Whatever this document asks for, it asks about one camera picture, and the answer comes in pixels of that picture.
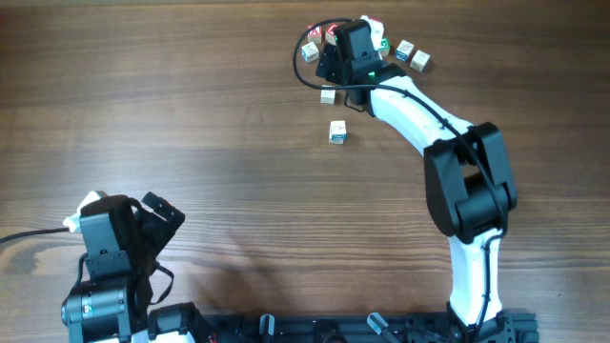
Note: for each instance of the blue block right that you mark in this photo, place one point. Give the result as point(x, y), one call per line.
point(404, 50)

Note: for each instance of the plain picture block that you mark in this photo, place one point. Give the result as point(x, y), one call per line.
point(327, 95)

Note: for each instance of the red letter W block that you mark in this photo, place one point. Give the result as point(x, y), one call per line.
point(330, 36)

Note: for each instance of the green letter block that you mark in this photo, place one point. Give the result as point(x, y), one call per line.
point(384, 47)

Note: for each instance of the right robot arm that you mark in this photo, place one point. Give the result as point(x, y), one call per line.
point(468, 180)

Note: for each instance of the blue letter D block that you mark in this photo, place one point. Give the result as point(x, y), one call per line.
point(337, 132)

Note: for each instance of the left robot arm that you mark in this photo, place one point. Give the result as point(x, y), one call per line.
point(112, 300)

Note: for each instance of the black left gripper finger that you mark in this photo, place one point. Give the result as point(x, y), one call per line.
point(164, 209)
point(155, 230)

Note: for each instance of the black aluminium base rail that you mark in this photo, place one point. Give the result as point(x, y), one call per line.
point(413, 328)

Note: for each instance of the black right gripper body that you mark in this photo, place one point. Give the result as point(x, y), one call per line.
point(335, 72)

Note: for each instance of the red letter A block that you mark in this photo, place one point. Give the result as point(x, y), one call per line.
point(314, 34)

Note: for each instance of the blue picture block far left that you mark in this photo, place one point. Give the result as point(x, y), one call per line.
point(309, 52)

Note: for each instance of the plain wooden block far right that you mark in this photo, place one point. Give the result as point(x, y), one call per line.
point(419, 61)

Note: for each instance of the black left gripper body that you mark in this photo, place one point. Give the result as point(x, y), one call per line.
point(141, 258)

